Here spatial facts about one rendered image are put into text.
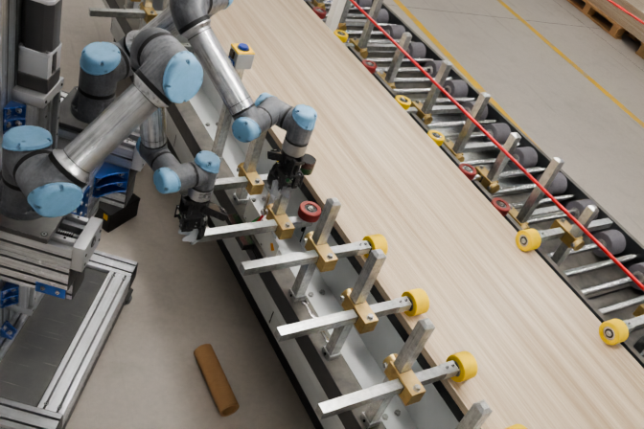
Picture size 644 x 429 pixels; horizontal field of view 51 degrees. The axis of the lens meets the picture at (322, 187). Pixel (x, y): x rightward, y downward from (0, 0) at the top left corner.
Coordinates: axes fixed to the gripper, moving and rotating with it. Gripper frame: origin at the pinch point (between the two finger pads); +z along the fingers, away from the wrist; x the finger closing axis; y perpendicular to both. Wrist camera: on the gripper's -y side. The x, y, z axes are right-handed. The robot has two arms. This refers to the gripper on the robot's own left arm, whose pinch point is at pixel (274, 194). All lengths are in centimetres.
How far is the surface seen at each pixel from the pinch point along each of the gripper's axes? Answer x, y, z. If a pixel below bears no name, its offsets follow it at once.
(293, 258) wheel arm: -3.4, 24.1, 4.5
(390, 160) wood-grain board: 69, -23, 10
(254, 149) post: 6.6, -28.6, 4.1
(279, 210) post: 6.9, -3.6, 11.2
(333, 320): -2.8, 49.4, 4.5
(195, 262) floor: 15, -63, 101
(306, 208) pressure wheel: 16.5, -1.8, 10.1
